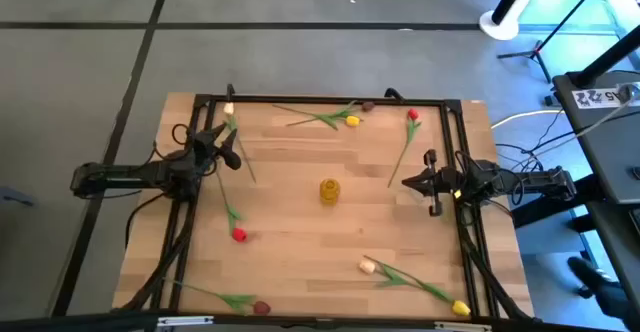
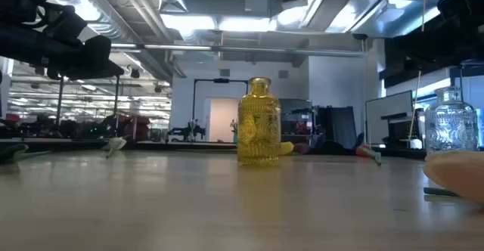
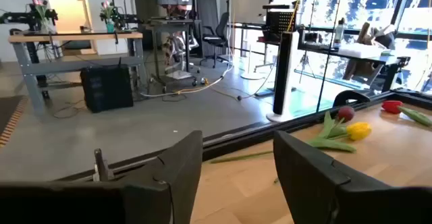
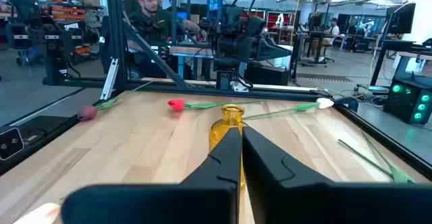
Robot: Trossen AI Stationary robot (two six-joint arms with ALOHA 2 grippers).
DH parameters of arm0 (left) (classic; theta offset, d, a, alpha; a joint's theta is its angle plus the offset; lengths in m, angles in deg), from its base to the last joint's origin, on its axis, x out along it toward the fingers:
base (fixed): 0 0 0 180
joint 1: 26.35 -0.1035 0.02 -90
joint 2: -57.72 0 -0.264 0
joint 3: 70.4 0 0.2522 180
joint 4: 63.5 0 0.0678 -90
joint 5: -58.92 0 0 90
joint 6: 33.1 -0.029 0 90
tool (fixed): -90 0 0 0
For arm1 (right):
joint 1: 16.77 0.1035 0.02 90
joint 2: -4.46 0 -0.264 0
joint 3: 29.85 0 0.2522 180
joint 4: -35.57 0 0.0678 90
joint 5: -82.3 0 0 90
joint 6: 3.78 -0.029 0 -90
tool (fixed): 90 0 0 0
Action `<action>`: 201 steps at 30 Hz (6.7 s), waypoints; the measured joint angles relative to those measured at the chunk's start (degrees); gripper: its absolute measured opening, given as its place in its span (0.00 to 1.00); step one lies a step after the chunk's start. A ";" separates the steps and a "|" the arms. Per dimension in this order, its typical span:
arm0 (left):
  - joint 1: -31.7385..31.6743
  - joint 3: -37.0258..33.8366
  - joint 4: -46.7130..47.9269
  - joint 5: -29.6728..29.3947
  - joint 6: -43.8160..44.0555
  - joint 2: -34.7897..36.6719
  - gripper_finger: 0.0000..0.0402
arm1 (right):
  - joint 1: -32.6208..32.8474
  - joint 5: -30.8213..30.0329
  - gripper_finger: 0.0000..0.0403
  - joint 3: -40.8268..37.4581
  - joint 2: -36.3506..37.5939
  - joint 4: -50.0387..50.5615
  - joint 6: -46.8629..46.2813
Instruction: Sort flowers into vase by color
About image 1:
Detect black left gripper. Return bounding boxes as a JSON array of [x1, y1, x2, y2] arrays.
[[187, 123, 243, 178]]

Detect black floor cables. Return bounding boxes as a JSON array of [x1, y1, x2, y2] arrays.
[[493, 109, 581, 174]]

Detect black aluminium table frame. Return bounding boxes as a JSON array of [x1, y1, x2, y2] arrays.
[[112, 91, 536, 323]]

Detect black tripod stand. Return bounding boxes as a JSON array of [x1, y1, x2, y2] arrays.
[[496, 0, 615, 84]]

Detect black side table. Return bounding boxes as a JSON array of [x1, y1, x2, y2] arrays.
[[551, 69, 640, 316]]

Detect white pillar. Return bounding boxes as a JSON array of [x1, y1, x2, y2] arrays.
[[478, 0, 552, 42]]

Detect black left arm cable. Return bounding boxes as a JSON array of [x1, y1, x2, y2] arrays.
[[151, 122, 196, 161]]

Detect black slanted post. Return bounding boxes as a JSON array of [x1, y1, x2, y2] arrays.
[[573, 23, 640, 87]]

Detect black cable bundle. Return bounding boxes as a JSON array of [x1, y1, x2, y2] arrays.
[[457, 206, 532, 322], [118, 191, 195, 314]]

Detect white paper label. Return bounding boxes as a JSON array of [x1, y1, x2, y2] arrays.
[[570, 87, 625, 110]]

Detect silver metal bracket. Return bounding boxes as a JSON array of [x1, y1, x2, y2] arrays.
[[156, 315, 215, 329], [433, 321, 494, 332]]

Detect yellow glass vase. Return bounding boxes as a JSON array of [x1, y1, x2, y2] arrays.
[[319, 177, 342, 207]]

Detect white artificial tulip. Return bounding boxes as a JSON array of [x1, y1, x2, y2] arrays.
[[358, 259, 416, 289], [222, 101, 258, 184]]

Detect person's foot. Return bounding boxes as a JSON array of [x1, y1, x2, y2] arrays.
[[566, 255, 640, 326]]

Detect black beam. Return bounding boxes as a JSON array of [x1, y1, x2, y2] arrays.
[[0, 311, 640, 332]]

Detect maroon artificial tulip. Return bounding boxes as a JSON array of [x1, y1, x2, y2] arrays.
[[164, 277, 272, 317], [285, 100, 376, 128]]

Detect red artificial tulip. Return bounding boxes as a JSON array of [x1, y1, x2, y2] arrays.
[[215, 164, 249, 244], [387, 107, 423, 189]]

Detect yellow artificial tulip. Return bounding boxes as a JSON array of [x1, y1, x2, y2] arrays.
[[271, 102, 362, 132], [362, 255, 472, 317]]

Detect white floor cable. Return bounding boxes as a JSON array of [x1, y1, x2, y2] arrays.
[[490, 108, 554, 130]]

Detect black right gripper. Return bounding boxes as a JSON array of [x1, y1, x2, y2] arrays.
[[401, 148, 474, 218]]

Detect black table leg bar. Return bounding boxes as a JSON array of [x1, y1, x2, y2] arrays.
[[509, 174, 604, 229]]

